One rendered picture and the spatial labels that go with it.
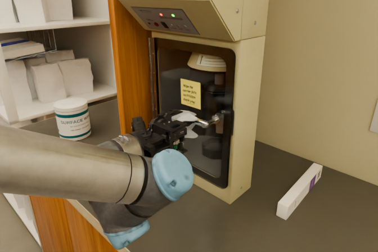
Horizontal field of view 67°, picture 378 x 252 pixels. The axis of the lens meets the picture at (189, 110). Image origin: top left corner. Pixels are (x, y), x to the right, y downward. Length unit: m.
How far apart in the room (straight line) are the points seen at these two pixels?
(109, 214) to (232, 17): 0.46
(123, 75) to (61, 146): 0.57
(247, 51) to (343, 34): 0.41
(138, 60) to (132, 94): 0.11
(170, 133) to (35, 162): 0.33
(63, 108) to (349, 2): 1.06
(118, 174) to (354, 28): 0.84
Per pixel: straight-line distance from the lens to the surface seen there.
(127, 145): 0.59
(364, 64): 1.04
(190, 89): 0.80
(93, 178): 0.39
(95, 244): 1.07
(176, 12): 0.69
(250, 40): 0.72
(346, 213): 0.96
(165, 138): 0.64
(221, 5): 0.62
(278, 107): 1.18
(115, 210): 0.53
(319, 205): 0.96
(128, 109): 0.96
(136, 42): 0.94
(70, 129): 1.27
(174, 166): 0.44
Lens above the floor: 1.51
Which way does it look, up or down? 22 degrees down
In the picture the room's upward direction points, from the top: straight up
